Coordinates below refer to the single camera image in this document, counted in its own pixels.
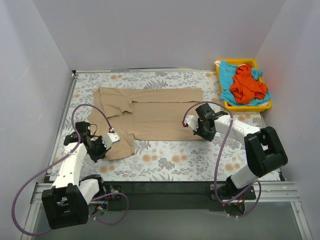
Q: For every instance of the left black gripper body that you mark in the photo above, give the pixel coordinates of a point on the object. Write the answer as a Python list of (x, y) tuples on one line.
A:
[(100, 149)]

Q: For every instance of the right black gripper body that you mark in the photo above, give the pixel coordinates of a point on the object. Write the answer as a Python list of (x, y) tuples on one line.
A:
[(201, 128)]

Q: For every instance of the beige t shirt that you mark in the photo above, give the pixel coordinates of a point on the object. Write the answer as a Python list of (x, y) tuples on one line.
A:
[(142, 114)]

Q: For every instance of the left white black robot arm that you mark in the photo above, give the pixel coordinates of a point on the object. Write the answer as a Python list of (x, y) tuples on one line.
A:
[(66, 203)]

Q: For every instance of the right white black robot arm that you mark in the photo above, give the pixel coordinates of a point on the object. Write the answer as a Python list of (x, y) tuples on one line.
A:
[(263, 148)]

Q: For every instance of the floral patterned table mat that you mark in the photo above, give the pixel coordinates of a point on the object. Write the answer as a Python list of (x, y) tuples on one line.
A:
[(157, 160)]

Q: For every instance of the orange t shirt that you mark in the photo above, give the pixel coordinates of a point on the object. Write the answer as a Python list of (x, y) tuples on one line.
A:
[(246, 86)]

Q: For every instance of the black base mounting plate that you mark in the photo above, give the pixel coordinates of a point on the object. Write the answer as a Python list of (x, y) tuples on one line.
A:
[(167, 195)]

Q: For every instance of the yellow plastic bin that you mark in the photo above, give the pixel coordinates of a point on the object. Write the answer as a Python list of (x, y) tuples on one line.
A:
[(260, 75)]

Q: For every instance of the turquoise t shirt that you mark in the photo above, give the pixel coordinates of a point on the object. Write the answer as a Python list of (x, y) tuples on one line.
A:
[(227, 75)]

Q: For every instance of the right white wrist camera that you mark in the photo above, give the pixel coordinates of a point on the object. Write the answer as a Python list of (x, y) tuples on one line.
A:
[(191, 121)]

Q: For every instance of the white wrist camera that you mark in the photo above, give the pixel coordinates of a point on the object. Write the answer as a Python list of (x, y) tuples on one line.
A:
[(109, 139), (191, 121)]

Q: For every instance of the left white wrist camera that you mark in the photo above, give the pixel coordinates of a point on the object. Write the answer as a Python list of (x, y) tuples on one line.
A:
[(109, 139)]

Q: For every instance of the aluminium frame rail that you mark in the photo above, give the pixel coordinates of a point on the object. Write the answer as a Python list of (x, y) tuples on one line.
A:
[(271, 191)]

